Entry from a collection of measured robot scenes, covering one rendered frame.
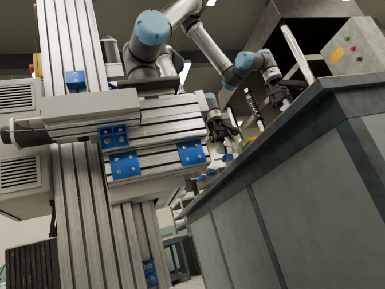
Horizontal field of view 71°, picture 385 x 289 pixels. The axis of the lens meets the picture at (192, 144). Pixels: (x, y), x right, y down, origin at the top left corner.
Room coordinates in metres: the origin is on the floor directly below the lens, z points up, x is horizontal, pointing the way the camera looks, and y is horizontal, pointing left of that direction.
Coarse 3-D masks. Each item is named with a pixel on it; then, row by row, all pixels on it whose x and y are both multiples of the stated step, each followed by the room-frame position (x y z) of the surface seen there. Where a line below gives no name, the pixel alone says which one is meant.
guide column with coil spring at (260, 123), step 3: (246, 90) 2.38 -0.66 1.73; (249, 90) 2.38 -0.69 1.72; (249, 96) 2.38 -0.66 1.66; (249, 99) 2.38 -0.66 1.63; (252, 99) 2.37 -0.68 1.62; (249, 102) 2.39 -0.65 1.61; (252, 102) 2.37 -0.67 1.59; (255, 105) 2.37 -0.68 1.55; (258, 111) 2.38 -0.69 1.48; (255, 114) 2.38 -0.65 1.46; (255, 117) 2.40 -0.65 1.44; (258, 117) 2.37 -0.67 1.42; (261, 117) 2.39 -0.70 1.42; (258, 120) 2.38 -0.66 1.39; (261, 120) 2.37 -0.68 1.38; (258, 123) 2.39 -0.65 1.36; (261, 123) 2.37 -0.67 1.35; (261, 126) 2.38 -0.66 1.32; (264, 126) 2.38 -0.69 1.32; (261, 129) 2.38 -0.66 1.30; (264, 129) 2.37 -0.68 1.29
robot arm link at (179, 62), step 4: (176, 52) 1.32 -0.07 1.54; (176, 56) 1.32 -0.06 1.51; (180, 56) 1.36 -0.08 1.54; (172, 60) 1.31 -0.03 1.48; (176, 60) 1.33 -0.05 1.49; (180, 60) 1.36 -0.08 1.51; (176, 64) 1.35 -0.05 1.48; (180, 64) 1.37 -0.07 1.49; (184, 64) 1.40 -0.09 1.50; (176, 68) 1.36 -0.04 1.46; (180, 68) 1.39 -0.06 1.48; (176, 72) 1.37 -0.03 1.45; (180, 72) 1.42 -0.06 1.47; (160, 76) 1.38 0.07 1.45
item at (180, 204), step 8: (208, 168) 6.06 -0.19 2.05; (184, 176) 5.83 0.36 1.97; (192, 176) 5.90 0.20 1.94; (192, 184) 6.43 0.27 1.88; (184, 200) 5.90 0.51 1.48; (192, 200) 6.20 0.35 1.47; (176, 208) 6.66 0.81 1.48; (176, 216) 6.49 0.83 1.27; (184, 216) 5.87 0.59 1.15; (184, 224) 6.03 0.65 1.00; (176, 232) 6.80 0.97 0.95; (184, 240) 6.03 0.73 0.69; (176, 248) 6.84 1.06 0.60; (184, 248) 6.17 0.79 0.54; (192, 248) 5.74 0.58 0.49; (192, 256) 5.76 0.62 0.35; (192, 264) 5.89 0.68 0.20; (184, 272) 6.64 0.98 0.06; (192, 272) 6.03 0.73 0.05; (200, 272) 5.75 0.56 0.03
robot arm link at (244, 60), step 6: (240, 54) 0.98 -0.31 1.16; (246, 54) 0.97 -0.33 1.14; (252, 54) 0.99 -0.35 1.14; (258, 54) 1.01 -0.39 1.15; (240, 60) 0.99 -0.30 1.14; (246, 60) 0.98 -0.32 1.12; (252, 60) 0.99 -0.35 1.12; (258, 60) 1.01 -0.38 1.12; (264, 60) 1.02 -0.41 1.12; (234, 66) 1.07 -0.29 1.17; (240, 66) 1.01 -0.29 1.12; (246, 66) 1.00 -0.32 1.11; (252, 66) 1.01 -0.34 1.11; (258, 66) 1.03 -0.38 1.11; (240, 72) 1.05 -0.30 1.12; (246, 72) 1.05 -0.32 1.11
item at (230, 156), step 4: (232, 152) 1.29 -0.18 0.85; (236, 152) 1.31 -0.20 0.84; (224, 156) 1.29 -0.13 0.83; (228, 156) 1.28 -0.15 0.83; (232, 156) 1.30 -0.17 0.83; (236, 156) 1.30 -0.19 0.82; (216, 160) 1.27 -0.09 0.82; (224, 160) 1.30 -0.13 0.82; (228, 160) 1.30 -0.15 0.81; (232, 160) 1.31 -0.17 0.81
